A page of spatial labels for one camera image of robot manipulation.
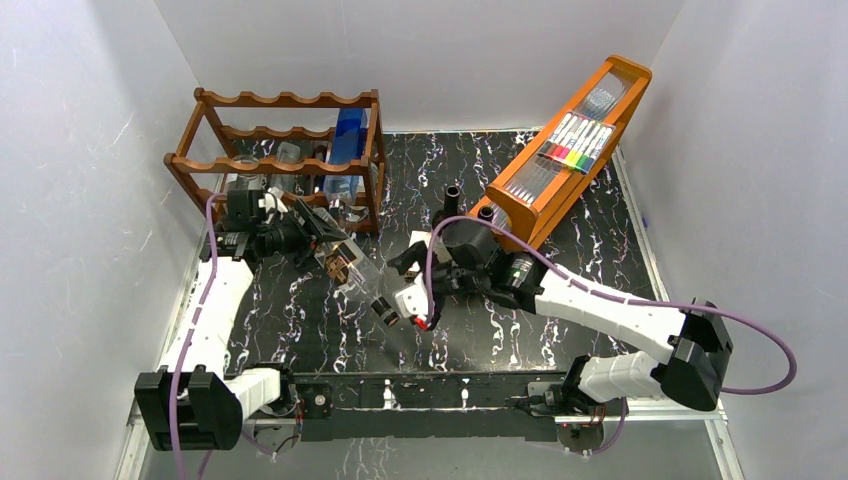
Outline purple cable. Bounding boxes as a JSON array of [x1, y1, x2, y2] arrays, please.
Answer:
[[166, 193, 230, 480], [420, 215, 798, 397]]

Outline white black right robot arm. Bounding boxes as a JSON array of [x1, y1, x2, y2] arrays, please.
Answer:
[[387, 217, 733, 414]]

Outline clear whisky bottle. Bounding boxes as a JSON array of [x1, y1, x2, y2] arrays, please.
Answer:
[[313, 207, 400, 326]]

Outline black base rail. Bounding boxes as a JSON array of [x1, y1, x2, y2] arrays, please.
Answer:
[[235, 370, 627, 444]]

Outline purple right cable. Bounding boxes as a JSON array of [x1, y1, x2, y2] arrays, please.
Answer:
[[420, 215, 798, 397]]

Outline dark labelled wine bottle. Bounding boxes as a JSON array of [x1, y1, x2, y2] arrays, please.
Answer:
[[477, 205, 495, 222]]

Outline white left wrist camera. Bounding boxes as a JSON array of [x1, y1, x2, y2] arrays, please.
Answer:
[[262, 187, 288, 224]]

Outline dark green wine bottle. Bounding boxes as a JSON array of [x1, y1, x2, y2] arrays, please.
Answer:
[[431, 185, 464, 229]]

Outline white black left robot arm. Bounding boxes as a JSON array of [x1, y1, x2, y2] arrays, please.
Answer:
[[134, 189, 348, 454]]

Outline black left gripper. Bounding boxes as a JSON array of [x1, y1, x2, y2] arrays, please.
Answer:
[[257, 200, 347, 272]]

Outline orange wooden display rack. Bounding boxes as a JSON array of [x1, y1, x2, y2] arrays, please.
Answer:
[[470, 55, 653, 247]]

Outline pack of coloured markers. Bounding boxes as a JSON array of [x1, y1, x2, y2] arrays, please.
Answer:
[[535, 111, 615, 174]]

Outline clear middle shelf bottle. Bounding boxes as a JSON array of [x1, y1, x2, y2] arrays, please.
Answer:
[[270, 142, 301, 193]]

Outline brown wooden wine rack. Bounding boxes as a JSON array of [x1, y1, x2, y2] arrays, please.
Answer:
[[163, 87, 388, 236]]

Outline clear lower bottle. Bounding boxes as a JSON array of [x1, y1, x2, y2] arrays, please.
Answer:
[[332, 199, 368, 231]]

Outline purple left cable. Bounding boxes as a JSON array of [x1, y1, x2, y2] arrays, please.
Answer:
[[166, 193, 230, 480]]

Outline white red small box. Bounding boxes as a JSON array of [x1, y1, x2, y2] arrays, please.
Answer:
[[409, 230, 431, 251]]

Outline blue bottle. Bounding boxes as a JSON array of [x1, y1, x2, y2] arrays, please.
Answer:
[[323, 108, 367, 205]]

